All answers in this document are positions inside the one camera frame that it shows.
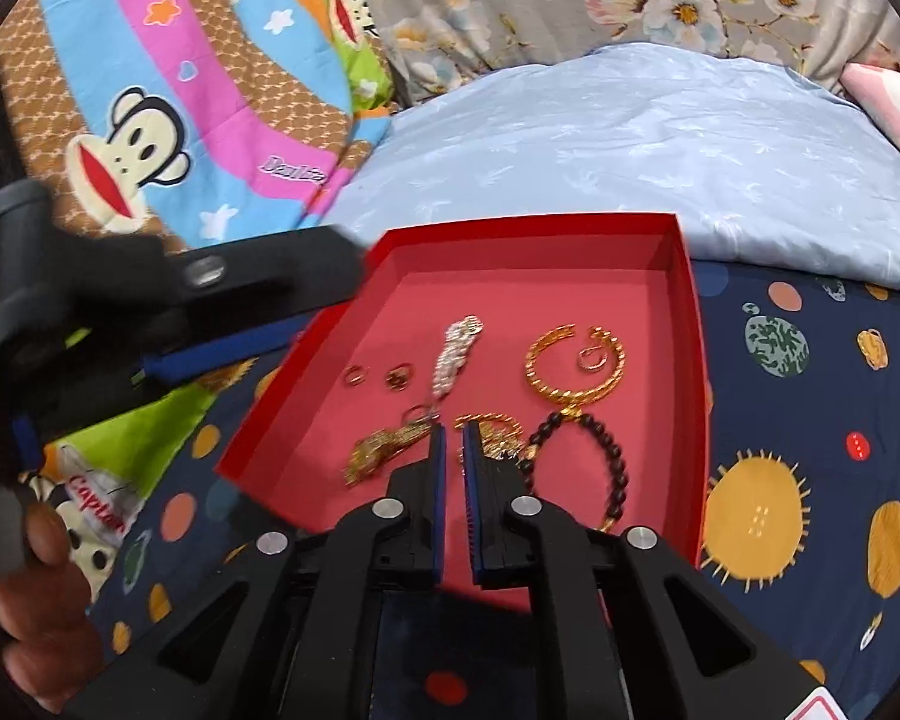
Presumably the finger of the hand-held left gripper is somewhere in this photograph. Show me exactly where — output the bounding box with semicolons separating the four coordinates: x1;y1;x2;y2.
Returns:
49;225;366;385
11;371;155;471

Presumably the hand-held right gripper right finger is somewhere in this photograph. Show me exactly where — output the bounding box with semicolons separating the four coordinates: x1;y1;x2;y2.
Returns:
461;422;826;720

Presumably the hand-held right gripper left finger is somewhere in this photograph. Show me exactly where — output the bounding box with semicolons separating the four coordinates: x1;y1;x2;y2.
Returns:
64;426;449;720

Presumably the gold wristwatch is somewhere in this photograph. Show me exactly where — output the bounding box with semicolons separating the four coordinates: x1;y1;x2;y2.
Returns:
343;420;430;487

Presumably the textured gold bangle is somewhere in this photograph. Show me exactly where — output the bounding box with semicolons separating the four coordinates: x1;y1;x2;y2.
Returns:
454;411;530;462

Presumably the smooth gold bangle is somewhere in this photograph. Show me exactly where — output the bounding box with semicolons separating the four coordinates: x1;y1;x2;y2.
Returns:
525;324;627;410

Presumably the dark bead bracelet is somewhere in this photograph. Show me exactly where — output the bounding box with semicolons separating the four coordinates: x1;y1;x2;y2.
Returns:
521;411;631;533

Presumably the white pearl bracelet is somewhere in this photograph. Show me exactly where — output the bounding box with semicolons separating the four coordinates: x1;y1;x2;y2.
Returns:
429;315;486;400

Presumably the red cardboard box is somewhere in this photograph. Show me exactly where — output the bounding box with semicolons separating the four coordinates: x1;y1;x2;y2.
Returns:
216;212;713;616

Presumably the person's left hand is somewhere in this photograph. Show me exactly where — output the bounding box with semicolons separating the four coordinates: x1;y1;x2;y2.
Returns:
0;501;110;713

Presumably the cartoon monkey print blanket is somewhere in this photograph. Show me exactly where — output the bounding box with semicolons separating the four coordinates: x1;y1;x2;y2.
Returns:
0;0;395;563

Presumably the navy planet print blanket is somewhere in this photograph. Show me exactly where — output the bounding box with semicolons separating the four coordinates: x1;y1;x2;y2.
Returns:
15;259;900;720

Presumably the light blue quilt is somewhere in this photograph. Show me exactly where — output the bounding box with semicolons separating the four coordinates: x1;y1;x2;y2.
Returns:
322;43;900;299

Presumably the white red-edged card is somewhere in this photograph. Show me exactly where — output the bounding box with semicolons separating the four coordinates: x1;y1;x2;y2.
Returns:
787;682;848;720

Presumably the grey floral sheet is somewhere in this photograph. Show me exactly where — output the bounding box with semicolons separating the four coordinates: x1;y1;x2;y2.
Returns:
345;0;900;110

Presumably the pink plush pillow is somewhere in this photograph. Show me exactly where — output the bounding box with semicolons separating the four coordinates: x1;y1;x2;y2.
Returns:
840;62;900;164

